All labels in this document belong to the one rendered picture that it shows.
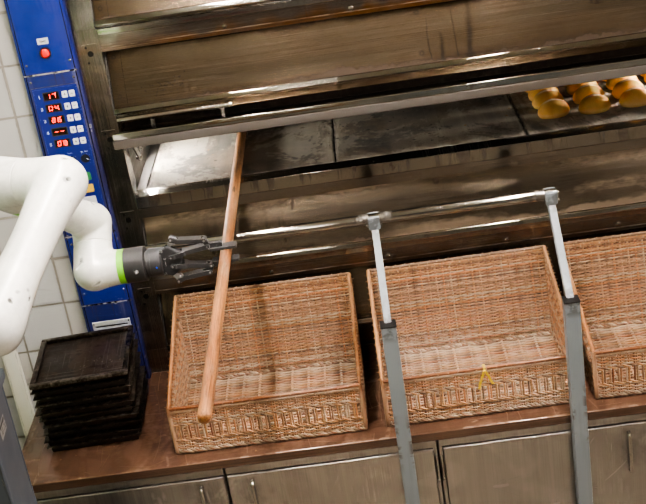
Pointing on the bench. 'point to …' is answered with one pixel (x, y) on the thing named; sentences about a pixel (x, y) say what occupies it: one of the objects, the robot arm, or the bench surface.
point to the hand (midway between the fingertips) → (225, 252)
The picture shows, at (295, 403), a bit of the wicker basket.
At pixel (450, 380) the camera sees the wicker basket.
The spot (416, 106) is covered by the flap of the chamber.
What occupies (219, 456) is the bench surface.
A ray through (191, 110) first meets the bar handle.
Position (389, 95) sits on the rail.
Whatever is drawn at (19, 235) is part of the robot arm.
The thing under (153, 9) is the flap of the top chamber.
